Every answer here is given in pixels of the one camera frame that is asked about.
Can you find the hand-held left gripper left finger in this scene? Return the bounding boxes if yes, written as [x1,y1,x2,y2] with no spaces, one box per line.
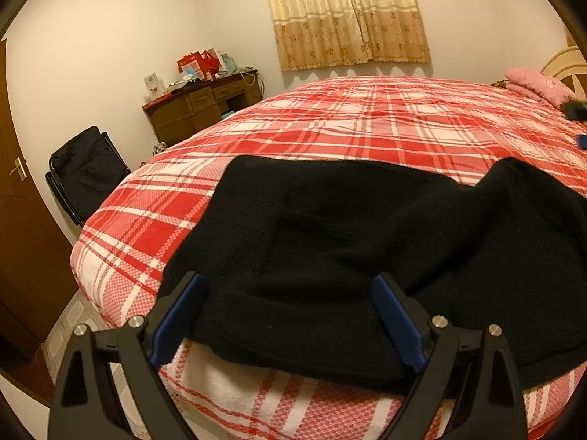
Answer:
[50,271,209,440]

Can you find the brown wooden desk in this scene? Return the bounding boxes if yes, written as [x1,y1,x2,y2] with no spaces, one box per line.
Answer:
[142,72,263,147]

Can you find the flat red box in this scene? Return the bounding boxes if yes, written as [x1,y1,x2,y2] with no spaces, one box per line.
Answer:
[142,92,173,110]

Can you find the black pants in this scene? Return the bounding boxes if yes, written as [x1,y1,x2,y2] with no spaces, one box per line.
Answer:
[157,155,587,391]

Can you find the white cable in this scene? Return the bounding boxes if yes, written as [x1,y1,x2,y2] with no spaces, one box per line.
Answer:
[238,67,265,98]

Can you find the black folding chair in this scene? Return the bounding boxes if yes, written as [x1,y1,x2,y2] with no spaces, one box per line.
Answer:
[45,125,133,228]

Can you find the pink folded blanket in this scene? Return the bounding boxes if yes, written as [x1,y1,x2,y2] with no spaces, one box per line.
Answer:
[504,67,577,110]

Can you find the brown wooden door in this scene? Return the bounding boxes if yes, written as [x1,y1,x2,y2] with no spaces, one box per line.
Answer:
[0,39,81,405]

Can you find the cream wooden headboard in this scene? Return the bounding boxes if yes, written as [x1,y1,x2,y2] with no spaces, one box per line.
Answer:
[541,23,587,102]

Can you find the beige floral curtain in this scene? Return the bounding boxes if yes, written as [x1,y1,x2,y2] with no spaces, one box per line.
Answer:
[259,0,432,72]

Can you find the white card box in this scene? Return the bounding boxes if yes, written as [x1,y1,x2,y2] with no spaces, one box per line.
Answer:
[144,72,167,102]

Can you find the bed with red plaid sheet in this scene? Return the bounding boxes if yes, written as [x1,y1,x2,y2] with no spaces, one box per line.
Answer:
[71,76,587,440]

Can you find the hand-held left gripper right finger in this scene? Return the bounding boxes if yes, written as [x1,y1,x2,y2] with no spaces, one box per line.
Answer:
[371,272,529,440]

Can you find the red gift bag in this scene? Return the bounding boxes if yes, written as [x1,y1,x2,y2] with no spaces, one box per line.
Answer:
[176,52,222,81]

